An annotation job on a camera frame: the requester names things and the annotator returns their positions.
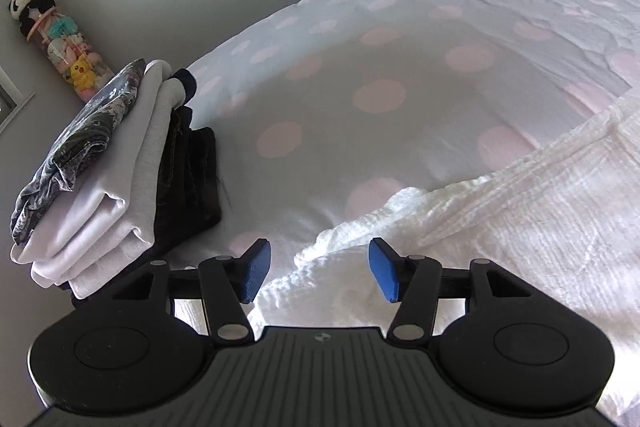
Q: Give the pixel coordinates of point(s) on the white muslin garment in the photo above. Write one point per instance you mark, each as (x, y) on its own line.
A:
(500, 217)

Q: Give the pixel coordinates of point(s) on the dark patterned folded garment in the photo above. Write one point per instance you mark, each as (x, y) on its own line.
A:
(95, 132)

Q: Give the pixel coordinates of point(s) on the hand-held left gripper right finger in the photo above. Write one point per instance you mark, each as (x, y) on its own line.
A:
(384, 269)

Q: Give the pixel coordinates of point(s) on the light grey folded garment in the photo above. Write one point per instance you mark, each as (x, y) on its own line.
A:
(100, 267)

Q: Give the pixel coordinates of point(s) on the navy trimmed folded garment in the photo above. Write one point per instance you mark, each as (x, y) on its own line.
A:
(186, 82)

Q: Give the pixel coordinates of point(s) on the yellow plush toy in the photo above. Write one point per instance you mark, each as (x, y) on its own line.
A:
(81, 74)

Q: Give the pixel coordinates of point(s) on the window frame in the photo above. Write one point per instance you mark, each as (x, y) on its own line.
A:
(10, 102)

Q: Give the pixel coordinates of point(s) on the clear tube of plush toys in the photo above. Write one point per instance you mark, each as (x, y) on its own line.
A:
(75, 54)

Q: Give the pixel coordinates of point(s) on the stack of folded clothes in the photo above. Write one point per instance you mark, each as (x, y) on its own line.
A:
(115, 187)

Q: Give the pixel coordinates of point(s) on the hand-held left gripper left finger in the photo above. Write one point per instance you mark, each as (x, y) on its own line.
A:
(257, 269)

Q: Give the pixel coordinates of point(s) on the bed with dotted sheet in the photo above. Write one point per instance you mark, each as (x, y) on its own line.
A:
(380, 97)

